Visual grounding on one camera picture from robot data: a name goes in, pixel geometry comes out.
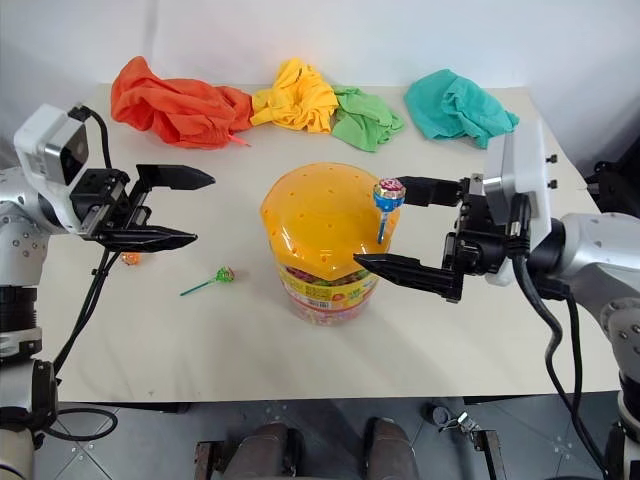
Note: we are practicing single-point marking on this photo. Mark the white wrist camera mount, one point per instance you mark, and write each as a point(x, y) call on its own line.
point(530, 160)
point(42, 142)

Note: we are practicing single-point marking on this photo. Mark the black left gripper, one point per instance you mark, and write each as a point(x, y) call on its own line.
point(102, 197)

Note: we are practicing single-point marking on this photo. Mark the orange wrapped lollipop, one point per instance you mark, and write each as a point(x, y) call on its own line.
point(131, 258)

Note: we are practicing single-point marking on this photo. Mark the green wrapped lollipop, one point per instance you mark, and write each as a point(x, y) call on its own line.
point(226, 275)

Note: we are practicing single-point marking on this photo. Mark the rusty metal frame bar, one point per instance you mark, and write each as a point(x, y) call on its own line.
point(490, 455)
point(207, 460)

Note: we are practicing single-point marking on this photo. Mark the pink lollipop stick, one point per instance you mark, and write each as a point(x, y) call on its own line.
point(239, 140)

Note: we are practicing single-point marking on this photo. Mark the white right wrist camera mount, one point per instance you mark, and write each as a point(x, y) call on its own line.
point(530, 160)

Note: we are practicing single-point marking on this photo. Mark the orange crumpled cloth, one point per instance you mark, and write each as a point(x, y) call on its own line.
point(170, 107)

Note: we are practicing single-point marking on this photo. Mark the teal crumpled cloth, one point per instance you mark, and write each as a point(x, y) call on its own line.
point(450, 107)

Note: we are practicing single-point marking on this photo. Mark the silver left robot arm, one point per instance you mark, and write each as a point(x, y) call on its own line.
point(17, 250)

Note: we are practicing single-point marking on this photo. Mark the black equipment in background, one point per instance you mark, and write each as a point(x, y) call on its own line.
point(615, 187)

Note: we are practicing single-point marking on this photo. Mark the blue wrapped lollipop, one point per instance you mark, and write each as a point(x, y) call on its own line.
point(389, 197)

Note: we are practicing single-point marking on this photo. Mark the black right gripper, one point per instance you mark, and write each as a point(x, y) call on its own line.
point(475, 245)

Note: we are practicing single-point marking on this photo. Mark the dark rounded shape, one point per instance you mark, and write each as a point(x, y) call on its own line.
point(270, 450)
point(390, 450)

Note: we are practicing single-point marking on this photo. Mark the plastic jar with orange lid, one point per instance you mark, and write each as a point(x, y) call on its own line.
point(320, 215)

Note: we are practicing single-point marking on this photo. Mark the yellow crumpled cloth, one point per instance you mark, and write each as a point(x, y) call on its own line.
point(295, 97)

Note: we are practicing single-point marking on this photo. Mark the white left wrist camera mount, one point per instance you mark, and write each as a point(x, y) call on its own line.
point(42, 142)

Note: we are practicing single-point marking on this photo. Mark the light green crumpled cloth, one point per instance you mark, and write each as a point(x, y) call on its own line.
point(365, 120)

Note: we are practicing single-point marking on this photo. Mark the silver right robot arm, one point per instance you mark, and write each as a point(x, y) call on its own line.
point(595, 240)

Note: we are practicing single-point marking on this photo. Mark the black knob with metal clip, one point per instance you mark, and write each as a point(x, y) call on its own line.
point(442, 415)

